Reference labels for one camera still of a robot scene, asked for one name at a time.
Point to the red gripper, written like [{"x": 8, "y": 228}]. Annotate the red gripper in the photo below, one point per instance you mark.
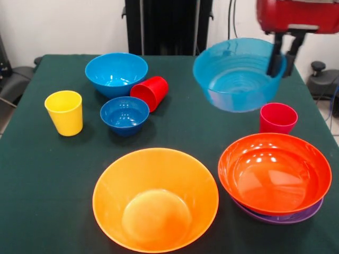
[{"x": 296, "y": 13}]

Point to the straight-walled teal blue bowl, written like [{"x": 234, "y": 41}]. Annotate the straight-walled teal blue bowl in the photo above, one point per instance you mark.
[{"x": 235, "y": 79}]

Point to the pink-red cup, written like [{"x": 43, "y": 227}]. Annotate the pink-red cup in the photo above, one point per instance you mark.
[{"x": 276, "y": 119}]

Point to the shallow red-orange bowl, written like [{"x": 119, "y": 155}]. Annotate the shallow red-orange bowl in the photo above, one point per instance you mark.
[{"x": 275, "y": 172}]

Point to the red cup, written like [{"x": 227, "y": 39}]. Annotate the red cup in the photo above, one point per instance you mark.
[{"x": 152, "y": 91}]

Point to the small dark blue bowl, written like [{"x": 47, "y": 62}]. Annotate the small dark blue bowl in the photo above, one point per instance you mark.
[{"x": 124, "y": 113}]

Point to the large blue bowl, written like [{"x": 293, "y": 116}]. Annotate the large blue bowl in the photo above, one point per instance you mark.
[{"x": 111, "y": 68}]

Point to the large orange bowl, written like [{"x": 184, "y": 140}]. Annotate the large orange bowl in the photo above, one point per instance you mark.
[{"x": 156, "y": 185}]

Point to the yellow cup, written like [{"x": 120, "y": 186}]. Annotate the yellow cup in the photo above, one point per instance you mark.
[{"x": 64, "y": 119}]

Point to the black base with knob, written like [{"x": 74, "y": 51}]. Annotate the black base with knob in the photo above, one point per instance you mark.
[{"x": 321, "y": 79}]

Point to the shallow purple bowl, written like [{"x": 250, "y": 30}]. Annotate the shallow purple bowl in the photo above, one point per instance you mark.
[{"x": 278, "y": 219}]

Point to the black table clamp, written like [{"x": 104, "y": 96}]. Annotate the black table clamp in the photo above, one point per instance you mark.
[{"x": 37, "y": 61}]

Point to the black chair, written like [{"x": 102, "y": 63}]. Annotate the black chair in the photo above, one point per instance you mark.
[{"x": 14, "y": 82}]

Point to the dark green tablecloth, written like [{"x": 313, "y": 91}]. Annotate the dark green tablecloth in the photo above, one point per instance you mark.
[{"x": 66, "y": 225}]

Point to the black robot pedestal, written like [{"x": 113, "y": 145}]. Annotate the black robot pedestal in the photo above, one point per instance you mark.
[{"x": 164, "y": 26}]

